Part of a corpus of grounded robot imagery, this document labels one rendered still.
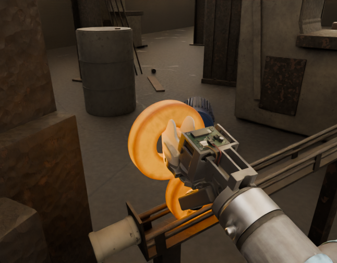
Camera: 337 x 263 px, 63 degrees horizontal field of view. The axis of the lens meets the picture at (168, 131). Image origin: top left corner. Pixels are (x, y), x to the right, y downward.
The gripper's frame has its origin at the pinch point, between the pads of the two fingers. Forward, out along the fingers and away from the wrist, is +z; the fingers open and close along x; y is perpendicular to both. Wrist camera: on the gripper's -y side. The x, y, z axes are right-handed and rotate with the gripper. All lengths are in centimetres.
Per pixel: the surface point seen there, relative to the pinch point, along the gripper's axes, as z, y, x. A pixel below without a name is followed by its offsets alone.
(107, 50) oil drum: 217, -75, -59
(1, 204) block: 0.3, -7.8, 29.5
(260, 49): 132, -48, -173
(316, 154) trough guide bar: -8.2, -12.7, -43.4
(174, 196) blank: -5.8, -12.8, -0.2
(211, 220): -9.4, -21.7, -9.7
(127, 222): -5.5, -16.5, 9.8
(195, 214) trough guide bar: -9.0, -16.9, -4.3
